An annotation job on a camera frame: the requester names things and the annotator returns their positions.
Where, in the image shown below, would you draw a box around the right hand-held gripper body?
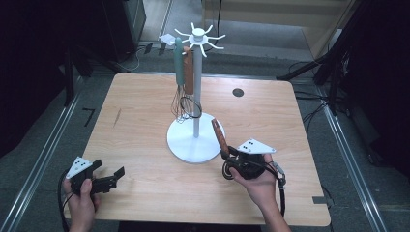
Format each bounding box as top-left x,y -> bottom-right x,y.
226,137 -> 278,181

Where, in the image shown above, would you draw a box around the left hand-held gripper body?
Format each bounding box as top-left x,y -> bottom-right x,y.
65,156 -> 103,196

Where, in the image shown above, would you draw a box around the wooden handled metal egg separator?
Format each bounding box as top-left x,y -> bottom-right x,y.
210,118 -> 237,181

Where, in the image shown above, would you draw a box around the white utensil rack stand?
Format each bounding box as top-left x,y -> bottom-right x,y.
166,22 -> 226,164

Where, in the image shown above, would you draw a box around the wooden handled mesh strainer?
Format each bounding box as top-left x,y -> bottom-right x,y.
179,45 -> 203,120

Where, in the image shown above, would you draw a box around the teal handled wire whisk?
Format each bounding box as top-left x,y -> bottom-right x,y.
170,36 -> 194,125

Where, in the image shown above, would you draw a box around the person's right hand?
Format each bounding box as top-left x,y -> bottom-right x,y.
228,152 -> 282,211

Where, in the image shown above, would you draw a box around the person's left hand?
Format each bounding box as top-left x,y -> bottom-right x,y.
62,178 -> 102,228

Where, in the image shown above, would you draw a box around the black stand leg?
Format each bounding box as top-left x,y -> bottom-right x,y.
276,53 -> 327,81

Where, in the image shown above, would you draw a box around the white paper tag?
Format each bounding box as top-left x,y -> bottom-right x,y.
158,33 -> 178,46

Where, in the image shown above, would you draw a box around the dark cabinet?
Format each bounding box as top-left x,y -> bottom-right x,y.
102,0 -> 147,63

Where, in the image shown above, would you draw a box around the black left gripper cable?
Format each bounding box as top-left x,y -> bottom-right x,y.
56,169 -> 73,232

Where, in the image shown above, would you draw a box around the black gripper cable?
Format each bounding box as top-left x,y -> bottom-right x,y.
270,159 -> 288,218
56,169 -> 73,232

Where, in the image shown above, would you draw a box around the metal floor rail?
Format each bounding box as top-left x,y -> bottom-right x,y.
317,86 -> 390,232
0,91 -> 82,232

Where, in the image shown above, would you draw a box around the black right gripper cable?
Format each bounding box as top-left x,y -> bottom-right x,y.
270,159 -> 288,218

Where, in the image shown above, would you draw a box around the black floor cables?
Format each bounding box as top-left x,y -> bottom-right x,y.
289,60 -> 335,134

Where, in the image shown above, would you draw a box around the black upright stand post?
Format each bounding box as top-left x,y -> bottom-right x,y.
63,44 -> 77,108

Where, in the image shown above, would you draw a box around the white floor cable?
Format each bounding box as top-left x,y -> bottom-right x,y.
115,47 -> 141,73

